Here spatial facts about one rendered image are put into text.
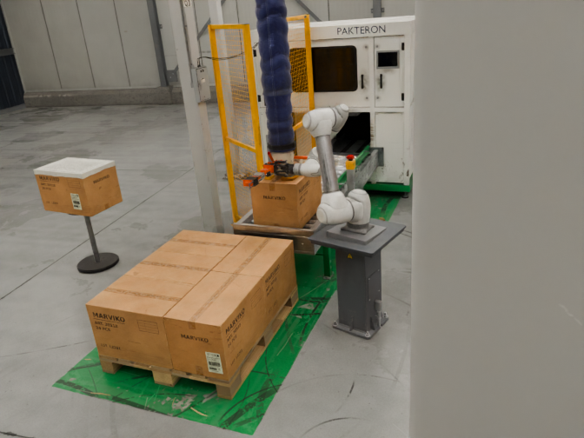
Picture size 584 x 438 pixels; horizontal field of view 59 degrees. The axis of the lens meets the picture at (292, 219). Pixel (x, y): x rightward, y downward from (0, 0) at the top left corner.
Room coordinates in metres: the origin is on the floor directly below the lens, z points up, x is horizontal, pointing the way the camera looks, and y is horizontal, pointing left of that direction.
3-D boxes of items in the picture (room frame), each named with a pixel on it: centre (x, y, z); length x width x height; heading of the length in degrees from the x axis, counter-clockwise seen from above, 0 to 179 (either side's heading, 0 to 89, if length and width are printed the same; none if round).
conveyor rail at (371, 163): (4.76, -0.59, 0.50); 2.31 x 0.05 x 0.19; 157
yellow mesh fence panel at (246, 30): (5.02, 0.44, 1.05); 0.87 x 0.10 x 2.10; 29
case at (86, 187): (4.66, 1.95, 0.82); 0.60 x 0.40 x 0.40; 62
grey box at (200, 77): (4.85, 0.71, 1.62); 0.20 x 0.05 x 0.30; 157
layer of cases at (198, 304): (3.31, 0.70, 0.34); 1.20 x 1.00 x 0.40; 157
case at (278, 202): (4.15, 0.01, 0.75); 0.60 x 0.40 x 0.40; 157
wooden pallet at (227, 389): (3.31, 0.70, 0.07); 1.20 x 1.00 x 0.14; 157
